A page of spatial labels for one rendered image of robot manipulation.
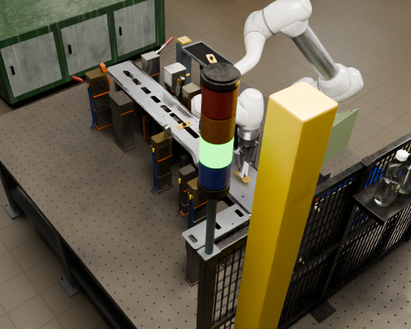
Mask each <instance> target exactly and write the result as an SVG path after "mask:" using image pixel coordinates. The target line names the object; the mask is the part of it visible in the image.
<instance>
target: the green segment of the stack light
mask: <svg viewBox="0 0 411 329"><path fill-rule="evenodd" d="M233 145H234V138H233V139H232V140H231V141H230V142H229V143H227V144H223V145H214V144H209V143H207V142H205V141H204V140H203V139H202V138H201V136H200V147H199V159H200V161H201V163H202V164H204V165H206V166H208V167H210V168H222V167H225V166H227V165H229V164H230V162H231V160H232V152H233Z"/></svg>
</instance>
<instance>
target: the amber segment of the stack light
mask: <svg viewBox="0 0 411 329"><path fill-rule="evenodd" d="M236 113H237V111H236ZM236 113H235V114H234V115H233V116H232V117H229V118H227V119H213V118H210V117H208V116H206V115H205V114H204V113H203V112H202V111H201V112H200V136H201V138H202V139H203V140H204V141H205V142H207V143H209V144H214V145H223V144H227V143H229V142H230V141H231V140H232V139H233V138H234V133H235V126H236Z"/></svg>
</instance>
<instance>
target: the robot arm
mask: <svg viewBox="0 0 411 329"><path fill-rule="evenodd" d="M311 12H312V7H311V3H310V1H309V0H277V1H275V2H273V3H272V4H270V5H268V6H267V7H266V8H263V9H262V10H260V11H256V12H253V13H252V14H250V15H249V17H248V18H247V20H246V22H245V26H244V31H243V38H244V44H245V49H246V55H245V57H244V58H243V59H242V60H240V61H239V62H237V63H236V64H235V65H234V66H235V67H236V68H237V69H239V71H240V72H241V76H243V75H244V74H245V73H247V72H249V71H250V70H251V69H252V68H253V67H254V66H255V65H256V64H257V62H258V61H259V59H260V56H261V54H262V50H263V47H264V44H265V42H266V40H267V39H269V38H271V37H272V36H274V35H276V34H278V33H280V34H282V35H285V36H286V37H290V38H291V39H292V41H293V42H294V43H295V45H296V46H297V47H298V48H299V50H300V51H301V53H302V54H303V55H304V56H305V58H306V59H307V61H308V62H309V63H310V64H311V66H312V67H313V69H314V70H315V71H316V72H317V73H318V75H319V77H318V81H314V80H313V79H312V78H309V77H308V78H307V77H304V78H302V79H300V80H298V81H296V82H295V83H293V84H292V86H294V85H296V84H298V83H300V82H306V83H308V84H309V85H311V86H313V87H314V88H315V89H317V90H319V91H320V92H321V93H323V94H324V95H326V96H327V97H329V98H330V99H332V100H334V101H335V102H336V103H340V102H343V101H345V100H347V99H349V98H351V97H353V96H354V95H356V94H357V93H359V92H360V91H361V88H362V87H363V80H362V77H361V74H360V72H359V71H358V70H357V69H355V68H352V67H349V68H346V67H344V66H343V65H341V64H339V63H334V61H333V60H332V58H331V57H330V56H329V54H328V53H327V51H326V50H325V48H324V47H323V46H322V44H321V42H320V41H319V40H318V38H317V36H316V35H315V34H314V32H313V31H312V29H311V28H310V27H309V25H308V18H309V17H310V15H311ZM200 112H201V94H199V95H197V96H195V97H193V99H192V100H191V113H192V115H193V116H194V117H196V118H198V119H200ZM263 114H264V100H263V96H262V94H261V93H260V92H259V91H258V90H256V89H251V88H250V89H246V90H245V91H243V92H242V94H241V95H240V96H239V97H238V100H237V113H236V124H237V125H238V127H237V134H238V136H239V137H238V142H239V145H238V147H237V148H238V149H237V150H236V151H235V150H233V153H234V159H235V165H236V166H237V167H238V171H239V173H238V175H239V176H240V177H241V178H243V176H244V174H245V175H246V176H247V175H248V169H249V165H251V164H252V163H251V161H254V156H255V153H256V150H257V147H258V145H259V143H258V142H257V141H256V138H257V137H258V133H259V128H260V123H261V121H262V118H263Z"/></svg>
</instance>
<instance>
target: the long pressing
mask: <svg viewBox="0 0 411 329"><path fill-rule="evenodd" d="M123 71H128V72H129V73H130V74H133V75H134V78H133V79H137V81H139V82H140V83H141V85H138V86H137V85H136V84H135V83H134V82H133V81H132V80H133V79H132V78H130V77H128V76H127V75H125V74H124V73H123ZM107 72H108V75H109V77H110V78H111V79H112V80H113V81H115V82H116V83H117V84H118V85H119V86H120V87H121V88H122V89H123V90H124V91H125V92H126V93H127V94H128V95H129V96H130V97H131V98H133V99H134V100H135V101H136V102H137V103H138V104H139V105H140V106H141V107H142V108H143V109H144V110H145V111H146V112H147V113H148V114H149V115H150V116H151V117H152V118H153V119H154V120H155V121H156V122H157V123H158V124H159V125H160V126H161V127H162V126H163V125H165V124H168V125H169V126H170V127H171V130H172V131H171V133H172V137H173V138H174V139H175V140H176V141H177V142H178V143H179V144H180V145H181V146H182V147H183V148H185V149H186V150H187V151H188V152H189V153H190V154H191V155H192V159H193V161H194V164H195V166H196V167H197V168H198V165H199V147H200V137H199V138H194V137H193V136H191V135H190V134H189V133H188V132H187V131H186V130H185V128H184V129H181V130H179V129H178V128H177V127H176V125H179V123H178V122H177V121H175V120H174V119H173V118H172V117H171V116H170V114H175V115H176V116H177V117H178V118H179V119H181V120H182V121H183V122H185V121H188V120H189V121H190V122H191V123H192V125H190V126H189V127H190V128H191V129H192V130H193V131H194V132H195V133H196V134H197V135H198V136H200V130H199V128H200V120H199V119H198V118H196V117H194V116H193V115H192V113H191V111H190V110H188V109H187V108H186V107H185V106H183V105H182V104H181V103H180V102H179V101H178V100H177V99H176V98H175V97H173V96H172V95H171V94H170V93H169V92H167V91H166V90H165V89H164V88H163V87H162V86H161V85H160V84H158V83H157V82H156V81H155V80H154V79H152V77H150V75H148V74H147V73H146V72H145V71H144V70H142V69H141V68H140V67H139V66H138V65H137V64H135V62H133V61H131V60H128V61H125V62H122V63H118V64H116V65H112V66H110V67H107ZM143 87H146V88H147V89H148V90H149V91H150V92H151V93H149V94H146V93H145V92H144V91H143V90H141V88H143ZM152 96H156V98H158V100H160V101H161V102H160V103H156V102H155V101H154V100H153V99H152V98H151V97H152ZM163 105H165V106H167V107H168V108H169V109H170V110H171V112H168V113H167V112H165V111H164V110H163V109H162V108H161V106H163ZM163 116H164V117H163ZM237 170H238V167H237V166H236V165H235V159H234V153H233V152H232V165H231V172H230V191H229V193H228V194H227V197H228V198H229V199H230V200H231V201H232V202H233V203H234V204H237V205H238V206H239V207H240V208H241V209H242V210H243V211H244V212H245V213H247V214H248V215H249V216H251V211H252V203H253V198H254V190H255V185H256V177H257V173H258V167H256V166H255V165H254V164H253V163H252V164H251V165H249V169H248V177H249V178H250V179H251V181H249V182H248V183H245V182H244V181H242V180H241V179H240V178H239V177H238V176H237V175H235V174H234V172H235V171H237ZM242 196H244V197H242Z"/></svg>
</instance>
